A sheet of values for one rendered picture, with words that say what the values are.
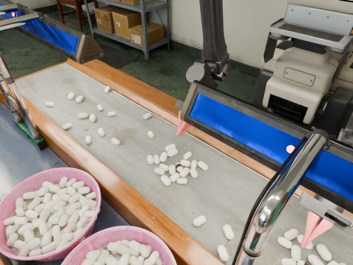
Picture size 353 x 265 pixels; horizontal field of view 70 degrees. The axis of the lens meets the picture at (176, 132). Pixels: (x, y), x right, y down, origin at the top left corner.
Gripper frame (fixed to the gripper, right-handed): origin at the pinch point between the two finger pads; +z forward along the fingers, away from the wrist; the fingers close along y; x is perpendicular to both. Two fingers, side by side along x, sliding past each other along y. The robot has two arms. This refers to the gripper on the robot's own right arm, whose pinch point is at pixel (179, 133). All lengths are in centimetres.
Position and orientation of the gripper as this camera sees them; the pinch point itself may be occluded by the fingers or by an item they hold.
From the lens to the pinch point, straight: 80.6
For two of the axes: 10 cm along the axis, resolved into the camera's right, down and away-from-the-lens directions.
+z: -5.1, 8.6, 0.1
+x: 4.3, 2.4, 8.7
